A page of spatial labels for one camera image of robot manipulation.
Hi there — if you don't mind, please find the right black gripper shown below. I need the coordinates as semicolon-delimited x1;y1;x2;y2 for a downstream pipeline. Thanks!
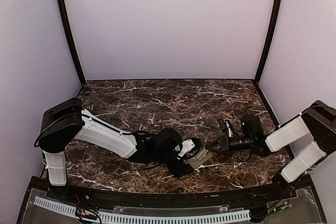
206;133;254;155

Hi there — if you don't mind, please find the grey remote control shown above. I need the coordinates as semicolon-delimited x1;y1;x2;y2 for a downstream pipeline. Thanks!
186;148;214;169

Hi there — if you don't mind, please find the grey battery cover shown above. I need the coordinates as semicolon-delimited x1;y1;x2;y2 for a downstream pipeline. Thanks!
195;148;212;161

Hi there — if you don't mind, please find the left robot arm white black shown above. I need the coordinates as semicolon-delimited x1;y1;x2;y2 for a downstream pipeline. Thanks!
34;98;196;201

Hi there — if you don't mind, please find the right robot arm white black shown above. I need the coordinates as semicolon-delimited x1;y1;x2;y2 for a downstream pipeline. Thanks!
205;100;335;200

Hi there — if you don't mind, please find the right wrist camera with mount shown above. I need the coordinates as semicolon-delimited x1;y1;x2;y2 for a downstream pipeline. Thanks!
217;119;237;137

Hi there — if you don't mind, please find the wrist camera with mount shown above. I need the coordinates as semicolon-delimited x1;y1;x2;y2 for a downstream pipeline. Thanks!
217;119;237;137
174;137;202;160

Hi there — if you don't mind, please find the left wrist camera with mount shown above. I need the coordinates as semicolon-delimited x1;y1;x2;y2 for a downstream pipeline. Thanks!
174;137;202;160

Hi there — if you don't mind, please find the black front rail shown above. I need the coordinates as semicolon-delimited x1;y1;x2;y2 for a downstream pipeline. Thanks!
28;176;313;211

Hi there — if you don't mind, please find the white slotted cable duct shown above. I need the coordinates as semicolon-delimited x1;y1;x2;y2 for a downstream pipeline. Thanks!
34;196;250;223

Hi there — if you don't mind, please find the right black frame post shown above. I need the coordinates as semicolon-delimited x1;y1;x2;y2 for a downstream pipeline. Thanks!
254;0;281;86

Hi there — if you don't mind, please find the black frame post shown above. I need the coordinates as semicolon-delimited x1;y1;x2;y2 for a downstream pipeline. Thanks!
57;0;86;85
254;0;281;86

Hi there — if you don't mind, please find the left black frame post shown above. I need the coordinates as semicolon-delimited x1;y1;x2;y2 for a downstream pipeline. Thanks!
57;0;86;85

